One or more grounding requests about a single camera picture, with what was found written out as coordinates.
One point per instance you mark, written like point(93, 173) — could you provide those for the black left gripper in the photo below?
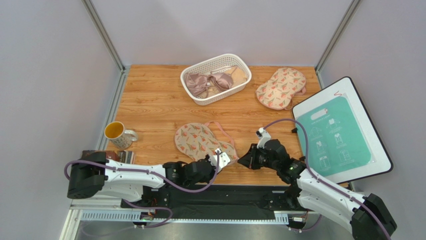
point(213, 172)

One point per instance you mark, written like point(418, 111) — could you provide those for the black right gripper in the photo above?
point(254, 157)

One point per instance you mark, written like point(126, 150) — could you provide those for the floral mesh laundry bag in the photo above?
point(196, 140)
point(278, 92)

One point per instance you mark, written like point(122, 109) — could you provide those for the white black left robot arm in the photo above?
point(98, 175)

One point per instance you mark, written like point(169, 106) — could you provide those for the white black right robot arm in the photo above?
point(364, 217)

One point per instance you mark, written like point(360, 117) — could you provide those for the beige bra in basket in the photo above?
point(233, 77)

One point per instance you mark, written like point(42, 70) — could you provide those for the pink satin bra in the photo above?
point(197, 83)

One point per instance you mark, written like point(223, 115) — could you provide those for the dark patterned coaster book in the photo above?
point(122, 156)

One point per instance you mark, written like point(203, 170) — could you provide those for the white perforated plastic basket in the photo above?
point(216, 64)

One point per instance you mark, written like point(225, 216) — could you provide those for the floral mug yellow inside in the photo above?
point(119, 135)

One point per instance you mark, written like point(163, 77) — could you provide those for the white folding board base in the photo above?
point(344, 87)

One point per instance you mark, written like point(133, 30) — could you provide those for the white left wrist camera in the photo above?
point(221, 159)

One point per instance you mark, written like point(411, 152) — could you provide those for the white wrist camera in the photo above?
point(221, 159)
point(263, 137)

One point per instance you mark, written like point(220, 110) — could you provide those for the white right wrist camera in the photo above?
point(263, 137)

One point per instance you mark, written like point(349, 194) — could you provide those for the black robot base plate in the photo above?
point(221, 202)

